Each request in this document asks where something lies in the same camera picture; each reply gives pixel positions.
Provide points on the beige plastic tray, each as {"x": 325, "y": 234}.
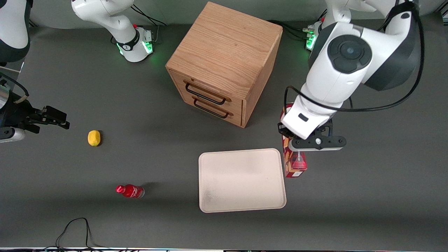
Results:
{"x": 241, "y": 180}

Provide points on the red soda bottle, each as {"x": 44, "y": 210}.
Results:
{"x": 130, "y": 191}

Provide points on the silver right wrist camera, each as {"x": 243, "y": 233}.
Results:
{"x": 12, "y": 134}

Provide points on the yellow lemon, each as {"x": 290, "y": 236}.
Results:
{"x": 93, "y": 138}

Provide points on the red cookie box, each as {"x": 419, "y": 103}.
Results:
{"x": 294, "y": 170}

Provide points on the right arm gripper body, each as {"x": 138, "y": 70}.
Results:
{"x": 18, "y": 113}

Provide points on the wooden drawer cabinet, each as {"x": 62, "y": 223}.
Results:
{"x": 224, "y": 52}

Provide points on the wooden drawer front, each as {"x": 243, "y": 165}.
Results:
{"x": 231, "y": 117}
{"x": 210, "y": 89}

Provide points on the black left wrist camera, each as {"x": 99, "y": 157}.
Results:
{"x": 329, "y": 142}

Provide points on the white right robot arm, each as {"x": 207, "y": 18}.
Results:
{"x": 122, "y": 31}

